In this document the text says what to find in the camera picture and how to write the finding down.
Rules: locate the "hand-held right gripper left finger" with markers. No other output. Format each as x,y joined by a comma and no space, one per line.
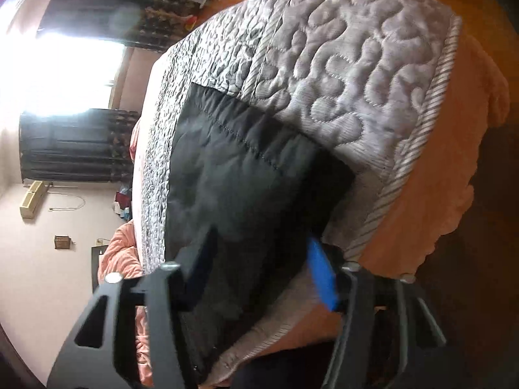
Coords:
198,267

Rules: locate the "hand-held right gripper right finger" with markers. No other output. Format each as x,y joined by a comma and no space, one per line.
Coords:
323,277

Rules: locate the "black pants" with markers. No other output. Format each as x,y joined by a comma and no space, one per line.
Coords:
243,190

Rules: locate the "peach plush blanket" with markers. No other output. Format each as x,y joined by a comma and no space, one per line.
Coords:
121,251

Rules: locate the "pile of colourful clothes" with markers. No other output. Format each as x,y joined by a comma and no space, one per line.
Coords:
123,204

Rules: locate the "dark wooden furniture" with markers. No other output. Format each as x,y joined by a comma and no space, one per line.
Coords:
96,267

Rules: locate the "peach ruffled bed sheet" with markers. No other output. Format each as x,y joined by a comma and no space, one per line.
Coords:
425,210

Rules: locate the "dark patterned curtain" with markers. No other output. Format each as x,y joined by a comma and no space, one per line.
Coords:
73,150
101,12

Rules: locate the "grey quilted bedspread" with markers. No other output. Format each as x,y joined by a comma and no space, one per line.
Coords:
344,69

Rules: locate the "bright window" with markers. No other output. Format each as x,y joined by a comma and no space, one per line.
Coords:
61,73

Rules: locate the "small wooden wall box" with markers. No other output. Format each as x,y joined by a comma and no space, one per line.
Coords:
62,242

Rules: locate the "yellow wall box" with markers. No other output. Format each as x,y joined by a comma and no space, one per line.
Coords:
31,200

